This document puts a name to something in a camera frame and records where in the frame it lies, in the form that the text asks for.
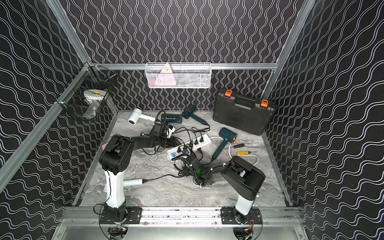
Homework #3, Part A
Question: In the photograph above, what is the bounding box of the black cord front green dryer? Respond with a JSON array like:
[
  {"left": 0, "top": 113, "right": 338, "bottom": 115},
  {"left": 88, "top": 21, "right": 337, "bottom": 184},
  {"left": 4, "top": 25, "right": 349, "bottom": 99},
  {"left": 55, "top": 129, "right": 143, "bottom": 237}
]
[{"left": 196, "top": 146, "right": 215, "bottom": 166}]

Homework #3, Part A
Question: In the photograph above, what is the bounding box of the white multicolour power strip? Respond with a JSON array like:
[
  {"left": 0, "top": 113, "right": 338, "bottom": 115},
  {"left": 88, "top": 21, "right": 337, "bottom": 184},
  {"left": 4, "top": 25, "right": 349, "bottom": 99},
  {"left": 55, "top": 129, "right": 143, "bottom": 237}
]
[{"left": 167, "top": 134, "right": 212, "bottom": 160}]

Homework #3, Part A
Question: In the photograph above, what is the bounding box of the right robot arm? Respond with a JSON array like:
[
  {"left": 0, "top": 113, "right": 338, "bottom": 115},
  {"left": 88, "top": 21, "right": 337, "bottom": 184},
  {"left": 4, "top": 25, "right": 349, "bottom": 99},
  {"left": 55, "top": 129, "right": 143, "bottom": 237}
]
[{"left": 180, "top": 155, "right": 266, "bottom": 224}]

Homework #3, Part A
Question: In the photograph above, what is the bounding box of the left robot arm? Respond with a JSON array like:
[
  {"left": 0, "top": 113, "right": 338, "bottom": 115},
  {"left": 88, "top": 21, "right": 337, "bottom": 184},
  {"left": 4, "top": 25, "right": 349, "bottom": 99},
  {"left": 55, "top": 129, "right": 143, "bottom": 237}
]
[{"left": 99, "top": 123, "right": 181, "bottom": 220}]

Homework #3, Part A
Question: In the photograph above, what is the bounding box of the white dryer at back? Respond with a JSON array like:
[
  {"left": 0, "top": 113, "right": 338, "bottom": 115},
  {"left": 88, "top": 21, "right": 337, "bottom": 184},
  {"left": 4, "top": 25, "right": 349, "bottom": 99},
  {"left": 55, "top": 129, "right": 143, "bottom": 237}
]
[{"left": 128, "top": 109, "right": 156, "bottom": 125}]

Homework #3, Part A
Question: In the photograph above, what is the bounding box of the pink triangular item in basket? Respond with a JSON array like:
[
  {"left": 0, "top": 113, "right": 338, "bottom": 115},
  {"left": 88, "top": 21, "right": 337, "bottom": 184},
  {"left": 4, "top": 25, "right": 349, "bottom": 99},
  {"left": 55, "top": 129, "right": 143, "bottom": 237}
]
[{"left": 155, "top": 63, "right": 177, "bottom": 87}]

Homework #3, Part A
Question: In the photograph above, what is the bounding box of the silver dryer in black basket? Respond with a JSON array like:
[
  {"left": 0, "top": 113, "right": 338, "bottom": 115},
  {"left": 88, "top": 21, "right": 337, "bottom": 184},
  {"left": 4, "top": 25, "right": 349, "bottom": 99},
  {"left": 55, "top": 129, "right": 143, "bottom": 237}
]
[{"left": 83, "top": 89, "right": 107, "bottom": 120}]

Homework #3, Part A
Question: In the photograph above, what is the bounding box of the black plastic tool case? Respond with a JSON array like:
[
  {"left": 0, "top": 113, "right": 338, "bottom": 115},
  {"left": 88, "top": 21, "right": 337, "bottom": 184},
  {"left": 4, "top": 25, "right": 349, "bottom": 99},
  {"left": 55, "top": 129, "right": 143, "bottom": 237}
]
[{"left": 213, "top": 89, "right": 278, "bottom": 136}]

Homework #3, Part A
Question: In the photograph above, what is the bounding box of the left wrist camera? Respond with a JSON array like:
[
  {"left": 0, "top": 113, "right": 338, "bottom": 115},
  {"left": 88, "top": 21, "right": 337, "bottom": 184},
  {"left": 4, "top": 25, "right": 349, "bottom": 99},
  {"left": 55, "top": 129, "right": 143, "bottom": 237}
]
[{"left": 166, "top": 125, "right": 176, "bottom": 139}]

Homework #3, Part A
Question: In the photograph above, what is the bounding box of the black handled screwdriver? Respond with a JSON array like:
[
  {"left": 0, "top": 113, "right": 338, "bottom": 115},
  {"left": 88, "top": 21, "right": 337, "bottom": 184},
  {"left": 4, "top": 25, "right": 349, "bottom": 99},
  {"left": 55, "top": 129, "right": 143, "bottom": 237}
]
[{"left": 231, "top": 144, "right": 245, "bottom": 149}]

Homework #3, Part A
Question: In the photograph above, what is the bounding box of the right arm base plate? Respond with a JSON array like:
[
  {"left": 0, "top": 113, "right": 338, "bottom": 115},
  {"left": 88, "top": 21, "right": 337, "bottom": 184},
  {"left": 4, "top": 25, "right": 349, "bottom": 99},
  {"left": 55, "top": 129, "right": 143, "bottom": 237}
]
[{"left": 220, "top": 207, "right": 263, "bottom": 225}]

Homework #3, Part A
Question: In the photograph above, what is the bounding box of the white wire wall basket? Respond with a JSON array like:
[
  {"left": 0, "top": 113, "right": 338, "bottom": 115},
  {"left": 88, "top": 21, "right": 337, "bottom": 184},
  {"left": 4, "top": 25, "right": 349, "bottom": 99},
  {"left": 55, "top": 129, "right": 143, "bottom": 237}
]
[{"left": 145, "top": 62, "right": 212, "bottom": 89}]

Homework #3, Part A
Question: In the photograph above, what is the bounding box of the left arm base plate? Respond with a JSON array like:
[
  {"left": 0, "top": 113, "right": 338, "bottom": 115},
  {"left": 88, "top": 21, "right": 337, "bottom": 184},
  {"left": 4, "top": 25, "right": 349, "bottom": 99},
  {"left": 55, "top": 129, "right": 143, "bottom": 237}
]
[{"left": 99, "top": 206, "right": 143, "bottom": 225}]

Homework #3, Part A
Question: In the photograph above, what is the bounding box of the black wire mesh basket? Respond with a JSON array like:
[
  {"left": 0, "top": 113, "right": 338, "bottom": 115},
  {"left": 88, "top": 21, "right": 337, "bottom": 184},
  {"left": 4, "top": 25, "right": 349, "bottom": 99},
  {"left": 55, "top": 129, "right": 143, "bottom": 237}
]
[{"left": 56, "top": 62, "right": 118, "bottom": 122}]

